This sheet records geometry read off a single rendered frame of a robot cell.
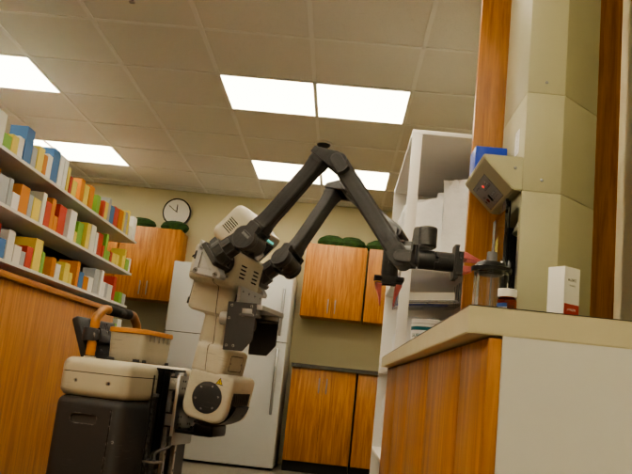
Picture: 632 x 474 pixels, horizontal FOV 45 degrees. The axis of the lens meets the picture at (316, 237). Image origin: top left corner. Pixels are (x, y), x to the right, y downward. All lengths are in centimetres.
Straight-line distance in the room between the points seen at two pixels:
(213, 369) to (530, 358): 161
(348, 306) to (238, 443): 165
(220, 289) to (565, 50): 134
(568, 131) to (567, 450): 139
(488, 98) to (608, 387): 172
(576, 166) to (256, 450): 517
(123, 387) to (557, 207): 144
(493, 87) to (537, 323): 171
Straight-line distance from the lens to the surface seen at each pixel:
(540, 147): 229
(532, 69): 237
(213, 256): 244
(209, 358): 257
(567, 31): 245
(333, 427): 713
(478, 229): 257
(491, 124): 268
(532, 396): 110
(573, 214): 232
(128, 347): 270
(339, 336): 768
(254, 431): 704
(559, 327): 112
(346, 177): 238
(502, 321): 110
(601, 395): 113
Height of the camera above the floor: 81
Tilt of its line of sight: 11 degrees up
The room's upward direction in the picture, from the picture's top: 6 degrees clockwise
